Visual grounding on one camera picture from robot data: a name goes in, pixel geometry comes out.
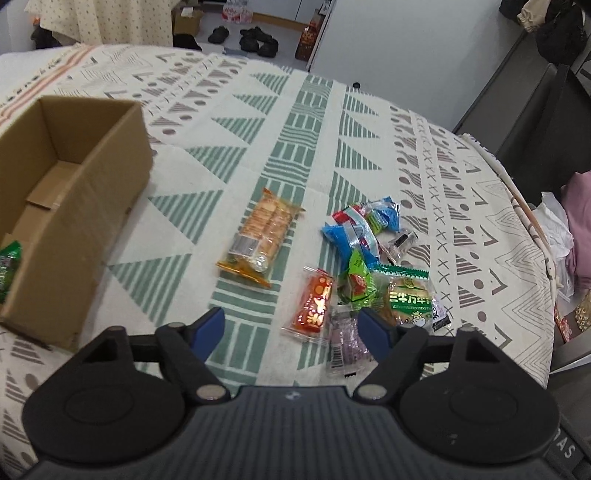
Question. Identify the orange cracker packet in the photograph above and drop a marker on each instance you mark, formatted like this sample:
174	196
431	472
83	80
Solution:
263	233

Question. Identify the pink cloth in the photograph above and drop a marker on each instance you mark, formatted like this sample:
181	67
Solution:
579	221

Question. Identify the red orange snack packet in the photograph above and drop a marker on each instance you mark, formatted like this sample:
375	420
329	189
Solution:
314	302

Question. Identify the bright green snack packet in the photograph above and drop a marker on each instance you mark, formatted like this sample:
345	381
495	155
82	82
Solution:
359	281

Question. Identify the clear purple snack packet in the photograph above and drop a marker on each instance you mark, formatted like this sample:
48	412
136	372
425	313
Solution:
345	339

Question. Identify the dark clothes pile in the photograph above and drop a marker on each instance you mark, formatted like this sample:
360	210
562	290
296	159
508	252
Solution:
561	37

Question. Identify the side table with patterned cloth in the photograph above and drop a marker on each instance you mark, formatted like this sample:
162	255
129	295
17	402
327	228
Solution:
115	21

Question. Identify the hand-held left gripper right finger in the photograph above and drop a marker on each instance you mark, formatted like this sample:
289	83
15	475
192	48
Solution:
374	330

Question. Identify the black shoe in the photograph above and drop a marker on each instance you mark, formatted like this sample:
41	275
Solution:
251	38
268	46

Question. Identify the dark grey furniture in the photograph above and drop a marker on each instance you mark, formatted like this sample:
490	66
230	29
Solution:
521	115

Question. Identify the brown cardboard box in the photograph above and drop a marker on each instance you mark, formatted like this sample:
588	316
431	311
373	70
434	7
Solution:
106	184

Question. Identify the dark green snack packet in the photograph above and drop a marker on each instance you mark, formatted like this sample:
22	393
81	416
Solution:
8	270

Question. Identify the black cloth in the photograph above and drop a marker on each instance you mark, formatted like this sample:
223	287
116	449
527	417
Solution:
187	41

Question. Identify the pink white package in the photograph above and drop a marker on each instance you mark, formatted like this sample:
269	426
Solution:
236	11

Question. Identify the green white cake packet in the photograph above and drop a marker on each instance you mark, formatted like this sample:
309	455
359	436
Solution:
411	300

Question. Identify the black sandal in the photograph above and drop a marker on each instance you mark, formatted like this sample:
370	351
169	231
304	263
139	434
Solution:
218	35

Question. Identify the red white candy packet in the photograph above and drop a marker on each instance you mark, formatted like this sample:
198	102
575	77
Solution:
348	216

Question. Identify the large blue candy packet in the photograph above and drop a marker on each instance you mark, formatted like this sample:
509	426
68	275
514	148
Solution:
346	237

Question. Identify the red gift box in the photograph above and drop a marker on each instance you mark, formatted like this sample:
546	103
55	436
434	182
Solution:
309	37

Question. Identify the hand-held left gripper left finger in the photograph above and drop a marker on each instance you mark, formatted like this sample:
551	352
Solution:
210	325

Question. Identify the beige cloth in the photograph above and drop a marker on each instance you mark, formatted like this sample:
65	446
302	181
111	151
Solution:
533	19

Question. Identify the red gold packaging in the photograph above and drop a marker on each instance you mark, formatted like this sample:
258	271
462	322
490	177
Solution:
577	318

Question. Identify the small blue candy packet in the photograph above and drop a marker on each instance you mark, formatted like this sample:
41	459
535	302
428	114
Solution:
385	213

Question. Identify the small open brown carton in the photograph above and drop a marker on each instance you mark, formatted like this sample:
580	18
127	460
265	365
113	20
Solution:
187	21

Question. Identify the clear dark snack packet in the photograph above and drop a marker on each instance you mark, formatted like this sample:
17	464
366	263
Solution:
399	242

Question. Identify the white plastic bag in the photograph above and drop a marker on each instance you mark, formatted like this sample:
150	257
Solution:
551	230

